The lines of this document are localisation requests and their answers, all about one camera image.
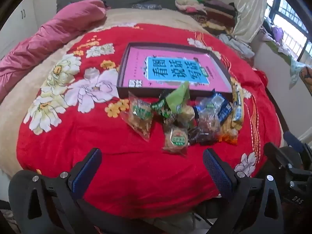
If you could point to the round pastry packet green label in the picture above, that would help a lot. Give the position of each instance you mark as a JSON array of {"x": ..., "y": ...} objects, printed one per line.
[{"x": 175, "y": 139}]

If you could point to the purple cloth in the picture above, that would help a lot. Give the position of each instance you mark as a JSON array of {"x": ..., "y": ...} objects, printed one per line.
[{"x": 277, "y": 33}]

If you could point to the orange patterned cloth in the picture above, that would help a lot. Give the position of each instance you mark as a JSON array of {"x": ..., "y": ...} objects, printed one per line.
[{"x": 306, "y": 75}]

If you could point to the blue snack packet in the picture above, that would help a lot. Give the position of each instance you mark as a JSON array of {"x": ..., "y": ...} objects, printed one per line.
[{"x": 223, "y": 109}]

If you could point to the orange cracker packet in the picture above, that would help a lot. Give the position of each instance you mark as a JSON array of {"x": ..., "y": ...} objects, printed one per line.
[{"x": 229, "y": 131}]

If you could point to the white hanging cloth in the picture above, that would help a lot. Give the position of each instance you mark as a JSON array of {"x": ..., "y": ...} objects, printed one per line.
[{"x": 295, "y": 70}]

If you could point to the white wardrobe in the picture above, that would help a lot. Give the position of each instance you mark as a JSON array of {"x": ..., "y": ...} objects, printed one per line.
[{"x": 17, "y": 29}]

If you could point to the red floral blanket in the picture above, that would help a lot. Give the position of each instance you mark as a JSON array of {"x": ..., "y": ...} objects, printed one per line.
[{"x": 121, "y": 175}]

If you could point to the clear pastry packet green label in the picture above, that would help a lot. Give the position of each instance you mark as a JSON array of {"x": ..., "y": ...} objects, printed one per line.
[{"x": 140, "y": 117}]

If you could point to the dark wooden bed frame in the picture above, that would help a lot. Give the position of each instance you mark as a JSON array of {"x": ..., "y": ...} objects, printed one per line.
[{"x": 276, "y": 109}]

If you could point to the yellow stick snack packet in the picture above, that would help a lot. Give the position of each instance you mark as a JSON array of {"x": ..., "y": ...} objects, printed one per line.
[{"x": 237, "y": 112}]

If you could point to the grey-blue cloth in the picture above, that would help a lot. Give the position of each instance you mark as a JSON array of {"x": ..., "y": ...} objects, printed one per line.
[{"x": 236, "y": 45}]

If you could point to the clear packet dark brown snack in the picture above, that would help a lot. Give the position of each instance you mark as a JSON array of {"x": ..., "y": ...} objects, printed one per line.
[{"x": 207, "y": 126}]

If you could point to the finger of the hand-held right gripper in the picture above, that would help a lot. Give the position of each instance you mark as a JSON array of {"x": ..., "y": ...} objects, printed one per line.
[
  {"x": 280, "y": 156},
  {"x": 293, "y": 139}
]

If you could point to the pink book with blue label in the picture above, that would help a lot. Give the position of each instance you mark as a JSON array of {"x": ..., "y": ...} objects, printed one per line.
[{"x": 136, "y": 61}]

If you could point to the dark patterned pillow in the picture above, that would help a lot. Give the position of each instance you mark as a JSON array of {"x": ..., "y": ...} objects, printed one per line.
[{"x": 146, "y": 6}]

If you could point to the light green candy packet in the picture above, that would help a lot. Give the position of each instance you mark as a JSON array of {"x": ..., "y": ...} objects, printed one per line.
[{"x": 179, "y": 100}]

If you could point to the red plastic bag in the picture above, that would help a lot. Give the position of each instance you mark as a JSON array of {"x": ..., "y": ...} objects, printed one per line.
[{"x": 262, "y": 76}]

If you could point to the pile of folded clothes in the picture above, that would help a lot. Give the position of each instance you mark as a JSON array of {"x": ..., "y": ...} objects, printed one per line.
[{"x": 207, "y": 9}]

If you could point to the window with dark frame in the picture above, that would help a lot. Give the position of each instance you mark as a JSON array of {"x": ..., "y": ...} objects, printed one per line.
[{"x": 292, "y": 14}]

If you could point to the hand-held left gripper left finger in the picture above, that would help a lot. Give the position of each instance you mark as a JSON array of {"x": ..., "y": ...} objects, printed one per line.
[{"x": 87, "y": 173}]

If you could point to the cream curtain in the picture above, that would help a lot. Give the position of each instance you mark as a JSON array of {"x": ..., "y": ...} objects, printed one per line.
[{"x": 251, "y": 9}]

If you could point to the dark grey shallow box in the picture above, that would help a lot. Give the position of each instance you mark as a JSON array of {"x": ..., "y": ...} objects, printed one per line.
[{"x": 146, "y": 91}]

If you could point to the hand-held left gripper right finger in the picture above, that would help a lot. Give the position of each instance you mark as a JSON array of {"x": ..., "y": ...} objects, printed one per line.
[{"x": 217, "y": 173}]

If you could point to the dark maroon cloth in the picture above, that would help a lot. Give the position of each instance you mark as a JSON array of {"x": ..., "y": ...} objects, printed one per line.
[{"x": 105, "y": 4}]

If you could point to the pink quilt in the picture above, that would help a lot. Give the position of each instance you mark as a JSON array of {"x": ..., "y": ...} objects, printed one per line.
[{"x": 48, "y": 36}]

